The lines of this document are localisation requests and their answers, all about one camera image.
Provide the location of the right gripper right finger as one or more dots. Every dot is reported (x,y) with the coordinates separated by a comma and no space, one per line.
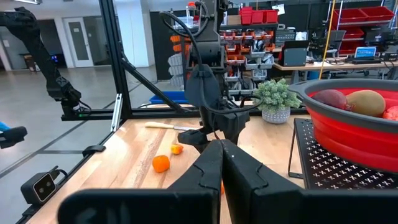
(248,186)

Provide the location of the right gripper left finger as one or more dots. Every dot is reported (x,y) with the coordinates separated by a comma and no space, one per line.
(205,177)

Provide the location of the small orange-yellow toy fruit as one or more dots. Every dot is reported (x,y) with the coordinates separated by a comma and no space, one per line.
(176,149)

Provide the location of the orange mandarin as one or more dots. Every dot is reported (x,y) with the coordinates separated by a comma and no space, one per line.
(160,163)

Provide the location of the dark red pomegranate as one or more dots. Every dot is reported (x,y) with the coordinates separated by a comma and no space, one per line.
(331,99)

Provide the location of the red collapsible colander bowl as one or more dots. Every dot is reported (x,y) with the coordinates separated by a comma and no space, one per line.
(348,140)

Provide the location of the brown-green kiwi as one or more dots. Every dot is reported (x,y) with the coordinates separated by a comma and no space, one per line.
(367,102)

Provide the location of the black background robot arm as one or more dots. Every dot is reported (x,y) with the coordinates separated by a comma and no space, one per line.
(40,56)

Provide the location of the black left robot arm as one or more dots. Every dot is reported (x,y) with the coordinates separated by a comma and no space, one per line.
(208,49)

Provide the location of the potted green succulent plant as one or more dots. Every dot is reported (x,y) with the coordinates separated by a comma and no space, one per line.
(275,96)

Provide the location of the blue plastic bin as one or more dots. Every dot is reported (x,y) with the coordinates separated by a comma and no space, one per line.
(168,97)

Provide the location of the parts rack with orange bins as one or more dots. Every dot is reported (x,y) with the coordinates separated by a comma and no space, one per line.
(248,46)

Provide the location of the black perforated metal shelf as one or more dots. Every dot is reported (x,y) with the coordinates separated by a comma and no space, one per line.
(329,168)

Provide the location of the dark grey monitor back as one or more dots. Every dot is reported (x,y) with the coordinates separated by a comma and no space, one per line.
(293,56)

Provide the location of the wooden office desk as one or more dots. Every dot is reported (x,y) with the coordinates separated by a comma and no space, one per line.
(311,66)

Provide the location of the open laptop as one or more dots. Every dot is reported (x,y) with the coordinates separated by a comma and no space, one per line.
(365,52)

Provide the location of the large red storage bin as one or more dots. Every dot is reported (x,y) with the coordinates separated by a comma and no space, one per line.
(348,15)
(377,13)

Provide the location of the white door with window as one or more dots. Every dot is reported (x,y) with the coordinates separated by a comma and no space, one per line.
(77,40)

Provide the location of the silver metal bracket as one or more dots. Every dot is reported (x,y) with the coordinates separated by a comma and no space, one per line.
(116,112)

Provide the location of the black table edge bracket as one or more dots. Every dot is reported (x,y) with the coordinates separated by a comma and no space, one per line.
(93,150)

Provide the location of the black aluminium table frame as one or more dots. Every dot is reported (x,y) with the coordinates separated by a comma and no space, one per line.
(113,62)

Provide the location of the black table-level camera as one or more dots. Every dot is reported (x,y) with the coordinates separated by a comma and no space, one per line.
(40,186)

